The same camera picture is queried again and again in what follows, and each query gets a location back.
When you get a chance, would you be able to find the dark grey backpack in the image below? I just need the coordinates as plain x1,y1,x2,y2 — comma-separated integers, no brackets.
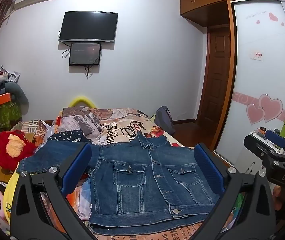
155,106,175,135

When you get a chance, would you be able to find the orange box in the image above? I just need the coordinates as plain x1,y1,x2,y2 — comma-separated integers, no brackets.
0,93,11,107

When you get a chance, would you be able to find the black wall television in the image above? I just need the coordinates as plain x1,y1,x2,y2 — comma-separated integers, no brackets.
59,11,118,43

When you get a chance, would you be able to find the small black wall monitor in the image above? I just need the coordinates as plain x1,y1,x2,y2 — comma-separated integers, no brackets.
69,42,101,66

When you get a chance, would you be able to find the black television cable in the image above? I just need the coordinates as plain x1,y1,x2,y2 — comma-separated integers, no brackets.
58,29,71,58

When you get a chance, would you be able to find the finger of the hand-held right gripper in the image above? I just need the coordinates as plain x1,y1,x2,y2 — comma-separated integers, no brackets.
265,129,285,155
244,135,285,162

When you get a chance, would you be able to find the yellow curved headboard cushion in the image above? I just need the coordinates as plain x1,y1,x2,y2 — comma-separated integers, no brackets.
69,95,95,108

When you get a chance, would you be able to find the navy dotted cloth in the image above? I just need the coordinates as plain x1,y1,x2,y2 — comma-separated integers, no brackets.
47,129,89,144

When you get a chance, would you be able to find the striped beige cloth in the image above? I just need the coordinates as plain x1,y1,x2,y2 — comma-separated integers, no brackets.
15,120,53,140

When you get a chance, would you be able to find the green patterned bag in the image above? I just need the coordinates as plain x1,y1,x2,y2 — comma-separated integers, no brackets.
0,101,23,129

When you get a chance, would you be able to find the newspaper print blanket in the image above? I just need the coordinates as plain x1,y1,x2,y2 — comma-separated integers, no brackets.
22,106,245,240

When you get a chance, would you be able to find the red plush toy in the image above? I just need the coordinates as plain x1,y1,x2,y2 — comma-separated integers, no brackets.
0,130,36,170

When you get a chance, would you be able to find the yellow plush toy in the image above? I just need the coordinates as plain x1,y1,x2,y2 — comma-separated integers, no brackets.
3,172,20,224

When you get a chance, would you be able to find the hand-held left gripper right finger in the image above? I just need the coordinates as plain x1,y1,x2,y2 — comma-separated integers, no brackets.
190,142,276,240

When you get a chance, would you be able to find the brown wooden door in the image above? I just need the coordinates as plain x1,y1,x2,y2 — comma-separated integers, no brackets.
195,25,234,145

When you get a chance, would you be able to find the person's right hand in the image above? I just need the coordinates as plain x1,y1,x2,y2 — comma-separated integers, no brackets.
273,186,283,211

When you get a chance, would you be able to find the grey plush pillow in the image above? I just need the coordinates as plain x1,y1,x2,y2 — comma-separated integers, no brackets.
5,82,29,105

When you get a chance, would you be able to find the small white wardrobe sticker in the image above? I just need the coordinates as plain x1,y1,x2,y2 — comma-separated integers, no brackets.
250,50,264,61

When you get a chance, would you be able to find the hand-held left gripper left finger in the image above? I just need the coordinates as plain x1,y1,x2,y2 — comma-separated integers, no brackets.
9,142,98,240

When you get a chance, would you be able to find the blue denim jacket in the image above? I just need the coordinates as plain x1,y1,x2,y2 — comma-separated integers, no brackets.
16,131,220,235

